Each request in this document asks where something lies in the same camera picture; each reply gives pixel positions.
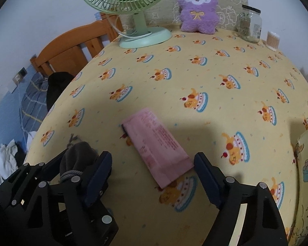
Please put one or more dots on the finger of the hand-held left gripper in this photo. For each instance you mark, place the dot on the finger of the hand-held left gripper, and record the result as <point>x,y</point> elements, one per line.
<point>105,225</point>
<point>28,174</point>

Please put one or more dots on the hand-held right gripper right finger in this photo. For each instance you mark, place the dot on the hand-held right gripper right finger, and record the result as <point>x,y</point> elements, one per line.
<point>208,182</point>

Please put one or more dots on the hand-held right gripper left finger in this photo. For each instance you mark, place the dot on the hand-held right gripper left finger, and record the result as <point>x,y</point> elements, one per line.
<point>97,182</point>

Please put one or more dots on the grey sock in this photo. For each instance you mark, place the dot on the grey sock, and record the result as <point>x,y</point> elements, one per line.
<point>77,156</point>

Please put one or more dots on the pink packet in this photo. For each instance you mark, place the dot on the pink packet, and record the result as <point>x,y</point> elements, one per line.
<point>156,146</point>

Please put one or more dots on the white crumpled clothes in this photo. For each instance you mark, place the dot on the white crumpled clothes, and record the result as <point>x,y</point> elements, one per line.
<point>6,158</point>

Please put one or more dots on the blue plaid bedding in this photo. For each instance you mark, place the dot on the blue plaid bedding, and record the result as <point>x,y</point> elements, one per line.
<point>33,100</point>

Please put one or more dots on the black garment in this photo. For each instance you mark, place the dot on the black garment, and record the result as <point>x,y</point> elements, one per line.
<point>57,87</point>

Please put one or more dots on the yellow printed tablecloth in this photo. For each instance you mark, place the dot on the yellow printed tablecloth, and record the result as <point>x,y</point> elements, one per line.
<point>195,82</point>

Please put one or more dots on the wooden chair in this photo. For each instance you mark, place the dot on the wooden chair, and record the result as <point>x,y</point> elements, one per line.
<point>66,46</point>

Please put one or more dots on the green desk fan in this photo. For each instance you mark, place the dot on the green desk fan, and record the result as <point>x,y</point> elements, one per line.
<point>143,39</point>

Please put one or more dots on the cotton swab container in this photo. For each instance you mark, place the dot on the cotton swab container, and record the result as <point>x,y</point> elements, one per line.
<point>272,42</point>

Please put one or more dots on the glass jar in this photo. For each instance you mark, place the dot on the glass jar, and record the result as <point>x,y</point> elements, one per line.
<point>249,28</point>

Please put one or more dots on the purple plush toy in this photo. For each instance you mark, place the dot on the purple plush toy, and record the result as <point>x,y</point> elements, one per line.
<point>199,18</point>

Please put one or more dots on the wall socket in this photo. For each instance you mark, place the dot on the wall socket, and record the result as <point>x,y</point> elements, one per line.
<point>20,74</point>

